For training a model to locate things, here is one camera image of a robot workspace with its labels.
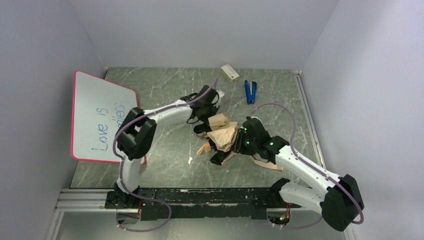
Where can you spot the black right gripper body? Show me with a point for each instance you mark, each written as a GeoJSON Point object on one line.
{"type": "Point", "coordinates": [238, 144]}

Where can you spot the beige folding umbrella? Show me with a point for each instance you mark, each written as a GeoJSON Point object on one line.
{"type": "Point", "coordinates": [220, 134]}

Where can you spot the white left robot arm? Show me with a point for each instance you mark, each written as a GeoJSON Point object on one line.
{"type": "Point", "coordinates": [136, 134]}

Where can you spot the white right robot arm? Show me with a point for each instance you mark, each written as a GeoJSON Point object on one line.
{"type": "Point", "coordinates": [336, 198]}

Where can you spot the blue stapler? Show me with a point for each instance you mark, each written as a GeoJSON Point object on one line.
{"type": "Point", "coordinates": [250, 91]}

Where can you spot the small white red box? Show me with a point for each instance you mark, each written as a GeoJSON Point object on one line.
{"type": "Point", "coordinates": [230, 73]}

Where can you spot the pink framed whiteboard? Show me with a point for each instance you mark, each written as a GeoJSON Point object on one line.
{"type": "Point", "coordinates": [99, 107]}

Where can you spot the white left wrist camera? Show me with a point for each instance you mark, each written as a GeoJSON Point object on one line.
{"type": "Point", "coordinates": [221, 94]}

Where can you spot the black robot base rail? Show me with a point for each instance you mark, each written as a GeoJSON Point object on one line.
{"type": "Point", "coordinates": [194, 203]}

